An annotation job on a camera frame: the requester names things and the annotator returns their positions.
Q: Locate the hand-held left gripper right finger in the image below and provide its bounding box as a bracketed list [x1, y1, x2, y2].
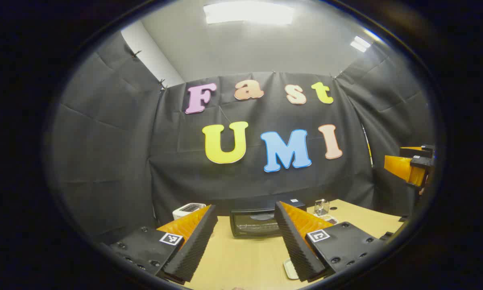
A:
[274, 201, 393, 282]

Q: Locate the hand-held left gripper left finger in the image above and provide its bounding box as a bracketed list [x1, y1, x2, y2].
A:
[100, 205, 218, 282]

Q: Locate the cream food tray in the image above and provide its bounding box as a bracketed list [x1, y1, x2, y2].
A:
[284, 258, 300, 280]

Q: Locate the black electric oven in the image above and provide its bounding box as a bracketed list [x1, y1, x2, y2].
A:
[230, 198, 306, 239]

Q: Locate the white toaster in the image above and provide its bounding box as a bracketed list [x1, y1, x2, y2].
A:
[172, 203, 207, 220]

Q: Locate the small ceiling light panel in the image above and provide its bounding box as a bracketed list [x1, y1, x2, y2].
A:
[350, 35, 371, 53]

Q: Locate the large ceiling light panel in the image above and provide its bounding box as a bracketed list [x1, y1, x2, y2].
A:
[203, 1, 295, 25]

